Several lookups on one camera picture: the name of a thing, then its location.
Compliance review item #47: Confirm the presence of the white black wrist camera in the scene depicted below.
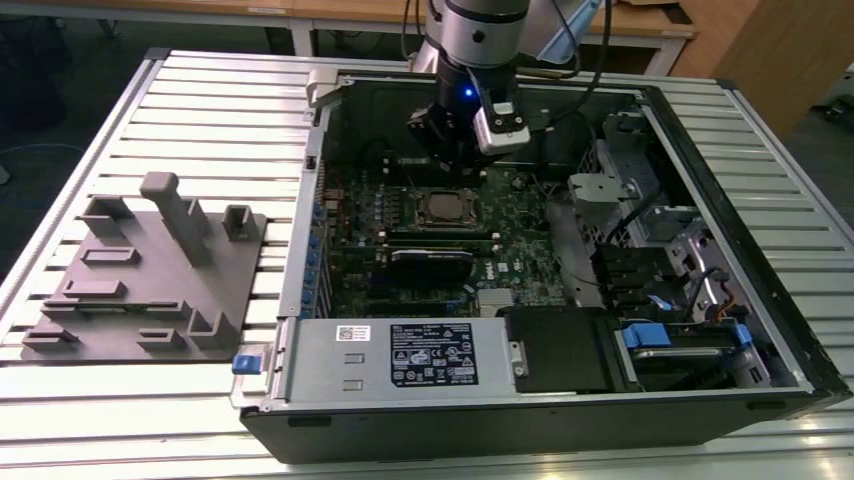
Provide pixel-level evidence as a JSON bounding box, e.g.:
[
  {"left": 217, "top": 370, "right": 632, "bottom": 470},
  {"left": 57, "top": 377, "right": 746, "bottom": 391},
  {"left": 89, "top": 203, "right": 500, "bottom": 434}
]
[{"left": 471, "top": 97, "right": 533, "bottom": 156}]

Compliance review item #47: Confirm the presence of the black open PC case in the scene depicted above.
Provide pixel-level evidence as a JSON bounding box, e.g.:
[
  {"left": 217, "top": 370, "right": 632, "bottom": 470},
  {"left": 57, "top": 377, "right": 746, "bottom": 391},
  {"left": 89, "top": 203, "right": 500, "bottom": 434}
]
[{"left": 228, "top": 67, "right": 854, "bottom": 465}]

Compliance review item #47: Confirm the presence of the black internal cable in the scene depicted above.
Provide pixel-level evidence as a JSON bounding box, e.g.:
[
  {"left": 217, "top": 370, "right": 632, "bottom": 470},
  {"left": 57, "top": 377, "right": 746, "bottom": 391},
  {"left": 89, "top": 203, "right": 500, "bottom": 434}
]
[{"left": 603, "top": 187, "right": 647, "bottom": 251}]

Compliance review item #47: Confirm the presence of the wooden cabinet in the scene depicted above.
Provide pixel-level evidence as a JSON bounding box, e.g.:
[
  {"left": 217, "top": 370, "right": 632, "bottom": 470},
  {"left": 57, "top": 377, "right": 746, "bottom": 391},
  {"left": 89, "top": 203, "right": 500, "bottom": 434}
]
[{"left": 670, "top": 0, "right": 854, "bottom": 139}]

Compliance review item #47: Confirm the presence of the black plastic shroud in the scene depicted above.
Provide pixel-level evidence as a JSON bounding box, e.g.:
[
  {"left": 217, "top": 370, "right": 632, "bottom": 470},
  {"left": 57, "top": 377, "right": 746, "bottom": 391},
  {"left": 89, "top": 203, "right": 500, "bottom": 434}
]
[{"left": 496, "top": 305, "right": 628, "bottom": 396}]

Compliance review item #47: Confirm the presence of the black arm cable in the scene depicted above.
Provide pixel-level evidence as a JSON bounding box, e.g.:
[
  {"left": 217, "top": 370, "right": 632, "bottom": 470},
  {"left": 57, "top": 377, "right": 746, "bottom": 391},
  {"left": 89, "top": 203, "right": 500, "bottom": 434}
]
[{"left": 401, "top": 0, "right": 428, "bottom": 37}]

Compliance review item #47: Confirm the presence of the CPU socket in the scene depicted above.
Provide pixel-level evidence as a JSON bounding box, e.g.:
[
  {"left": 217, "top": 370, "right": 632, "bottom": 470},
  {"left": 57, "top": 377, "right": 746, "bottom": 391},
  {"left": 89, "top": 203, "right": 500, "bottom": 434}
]
[{"left": 409, "top": 186, "right": 485, "bottom": 233}]

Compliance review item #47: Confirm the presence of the silver chipset heat sink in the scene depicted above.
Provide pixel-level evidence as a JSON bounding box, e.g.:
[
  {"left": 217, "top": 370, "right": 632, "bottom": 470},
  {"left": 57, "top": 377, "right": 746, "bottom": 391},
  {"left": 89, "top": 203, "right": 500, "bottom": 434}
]
[{"left": 479, "top": 287, "right": 520, "bottom": 307}]

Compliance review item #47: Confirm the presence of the perforated metal drive cage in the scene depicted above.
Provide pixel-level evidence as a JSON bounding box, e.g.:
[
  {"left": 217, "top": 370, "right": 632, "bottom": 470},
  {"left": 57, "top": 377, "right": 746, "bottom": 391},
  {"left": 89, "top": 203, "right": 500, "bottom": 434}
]
[{"left": 590, "top": 112, "right": 708, "bottom": 251}]

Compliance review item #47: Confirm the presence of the wooden top desk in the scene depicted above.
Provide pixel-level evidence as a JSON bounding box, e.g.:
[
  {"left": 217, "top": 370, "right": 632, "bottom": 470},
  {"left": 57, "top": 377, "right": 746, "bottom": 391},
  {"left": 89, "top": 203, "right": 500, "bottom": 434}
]
[
  {"left": 292, "top": 0, "right": 699, "bottom": 76},
  {"left": 0, "top": 0, "right": 315, "bottom": 57}
]

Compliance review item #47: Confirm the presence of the black RAM slot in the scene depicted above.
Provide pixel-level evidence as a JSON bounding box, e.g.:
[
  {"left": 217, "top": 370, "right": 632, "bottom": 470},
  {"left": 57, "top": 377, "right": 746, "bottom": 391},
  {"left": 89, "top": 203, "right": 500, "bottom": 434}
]
[{"left": 385, "top": 227, "right": 495, "bottom": 238}]

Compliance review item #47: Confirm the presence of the silver metal bracket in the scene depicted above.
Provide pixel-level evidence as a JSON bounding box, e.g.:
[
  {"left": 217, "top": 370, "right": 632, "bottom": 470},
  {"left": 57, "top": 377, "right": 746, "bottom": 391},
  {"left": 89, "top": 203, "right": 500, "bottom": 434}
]
[{"left": 567, "top": 172, "right": 639, "bottom": 205}]

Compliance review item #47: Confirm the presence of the black graphics card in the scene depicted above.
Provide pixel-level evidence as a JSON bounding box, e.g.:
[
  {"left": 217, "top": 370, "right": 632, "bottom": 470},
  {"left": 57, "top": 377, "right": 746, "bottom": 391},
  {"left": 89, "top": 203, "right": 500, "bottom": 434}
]
[{"left": 388, "top": 246, "right": 479, "bottom": 287}]

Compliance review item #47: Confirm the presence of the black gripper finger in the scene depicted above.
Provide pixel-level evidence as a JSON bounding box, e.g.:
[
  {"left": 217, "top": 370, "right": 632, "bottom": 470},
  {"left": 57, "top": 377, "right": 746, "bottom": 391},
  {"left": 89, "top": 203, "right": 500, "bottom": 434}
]
[{"left": 407, "top": 106, "right": 469, "bottom": 175}]

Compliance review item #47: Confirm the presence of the grey power supply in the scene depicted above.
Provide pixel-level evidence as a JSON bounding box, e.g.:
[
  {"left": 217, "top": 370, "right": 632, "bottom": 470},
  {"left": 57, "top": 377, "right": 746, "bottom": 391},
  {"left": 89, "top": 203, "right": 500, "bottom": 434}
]
[{"left": 284, "top": 317, "right": 520, "bottom": 405}]

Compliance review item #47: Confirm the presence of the metal socket cover frame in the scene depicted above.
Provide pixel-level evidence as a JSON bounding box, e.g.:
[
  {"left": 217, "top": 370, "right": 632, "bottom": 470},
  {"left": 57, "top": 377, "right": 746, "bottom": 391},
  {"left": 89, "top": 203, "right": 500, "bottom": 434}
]
[{"left": 413, "top": 188, "right": 481, "bottom": 231}]

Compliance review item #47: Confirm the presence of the black camera cable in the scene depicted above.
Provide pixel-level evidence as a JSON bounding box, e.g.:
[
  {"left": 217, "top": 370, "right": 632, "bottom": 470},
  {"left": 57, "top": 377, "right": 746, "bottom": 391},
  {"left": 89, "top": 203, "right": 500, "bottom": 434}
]
[{"left": 532, "top": 0, "right": 619, "bottom": 134}]

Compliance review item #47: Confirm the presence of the silver topped CPU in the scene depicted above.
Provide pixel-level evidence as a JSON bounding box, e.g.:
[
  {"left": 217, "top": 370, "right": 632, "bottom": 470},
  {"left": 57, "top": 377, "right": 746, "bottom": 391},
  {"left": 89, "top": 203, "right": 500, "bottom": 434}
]
[{"left": 425, "top": 193, "right": 464, "bottom": 220}]

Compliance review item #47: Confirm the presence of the blue disk carrier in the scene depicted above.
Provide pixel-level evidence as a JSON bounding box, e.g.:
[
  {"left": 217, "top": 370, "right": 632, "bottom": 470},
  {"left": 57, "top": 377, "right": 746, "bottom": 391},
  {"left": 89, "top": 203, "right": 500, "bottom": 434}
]
[{"left": 616, "top": 322, "right": 754, "bottom": 394}]

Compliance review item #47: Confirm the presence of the grey parts rack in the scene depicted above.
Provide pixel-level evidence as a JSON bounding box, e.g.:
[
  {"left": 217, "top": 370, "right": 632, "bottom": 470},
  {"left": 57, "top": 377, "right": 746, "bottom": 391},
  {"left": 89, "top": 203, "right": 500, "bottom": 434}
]
[{"left": 18, "top": 171, "right": 269, "bottom": 362}]

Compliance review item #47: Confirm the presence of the green motherboard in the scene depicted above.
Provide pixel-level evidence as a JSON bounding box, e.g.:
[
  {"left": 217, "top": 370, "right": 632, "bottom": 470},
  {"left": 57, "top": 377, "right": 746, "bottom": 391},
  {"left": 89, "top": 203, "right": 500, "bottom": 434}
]
[{"left": 317, "top": 162, "right": 583, "bottom": 320}]

